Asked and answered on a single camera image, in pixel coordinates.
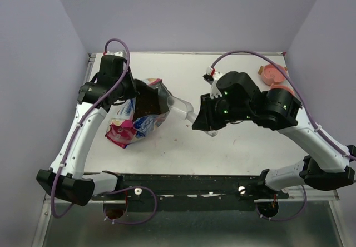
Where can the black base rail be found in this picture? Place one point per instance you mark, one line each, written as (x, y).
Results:
(167, 192)

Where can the cat food bag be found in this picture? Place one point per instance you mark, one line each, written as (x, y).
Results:
(139, 117)

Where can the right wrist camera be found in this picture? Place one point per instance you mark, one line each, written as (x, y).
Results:
(212, 76)

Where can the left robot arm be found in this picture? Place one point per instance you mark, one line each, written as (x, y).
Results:
(65, 179)

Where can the aluminium frame rail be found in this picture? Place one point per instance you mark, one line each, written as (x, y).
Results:
(294, 194)

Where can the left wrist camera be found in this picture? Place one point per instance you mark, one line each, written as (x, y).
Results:
(121, 54)

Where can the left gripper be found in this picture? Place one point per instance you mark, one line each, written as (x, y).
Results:
(133, 92)

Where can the clear plastic scoop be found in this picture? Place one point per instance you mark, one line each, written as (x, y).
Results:
(185, 111)

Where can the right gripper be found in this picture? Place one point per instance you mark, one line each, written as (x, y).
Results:
(206, 120)

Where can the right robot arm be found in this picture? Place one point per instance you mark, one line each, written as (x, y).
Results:
(235, 97)

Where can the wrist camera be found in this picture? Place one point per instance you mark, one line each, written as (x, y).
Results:
(121, 54)
(212, 76)

